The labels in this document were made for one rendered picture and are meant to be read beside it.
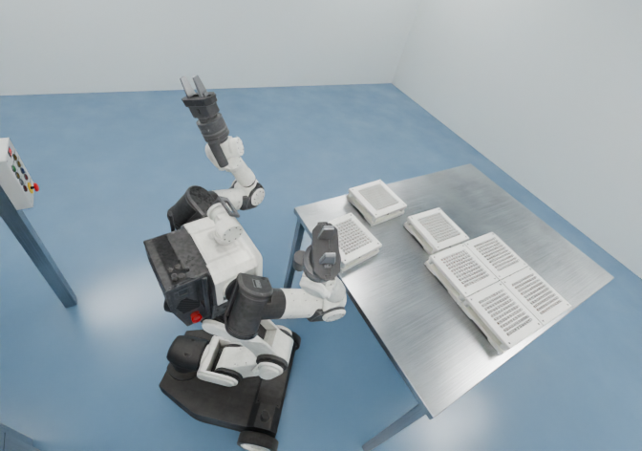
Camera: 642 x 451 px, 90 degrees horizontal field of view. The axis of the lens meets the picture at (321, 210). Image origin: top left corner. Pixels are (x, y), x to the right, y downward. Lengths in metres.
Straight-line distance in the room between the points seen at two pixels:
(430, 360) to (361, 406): 0.85
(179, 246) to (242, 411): 1.11
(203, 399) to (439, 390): 1.15
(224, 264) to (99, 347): 1.47
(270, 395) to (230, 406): 0.20
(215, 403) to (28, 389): 0.97
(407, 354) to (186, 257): 0.91
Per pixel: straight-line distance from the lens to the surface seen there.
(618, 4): 4.41
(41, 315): 2.59
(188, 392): 1.98
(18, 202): 1.92
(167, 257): 1.04
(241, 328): 0.96
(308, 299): 1.04
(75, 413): 2.27
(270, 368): 1.54
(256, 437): 1.89
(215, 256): 1.02
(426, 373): 1.44
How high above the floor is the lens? 2.05
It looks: 43 degrees down
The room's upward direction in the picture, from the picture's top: 15 degrees clockwise
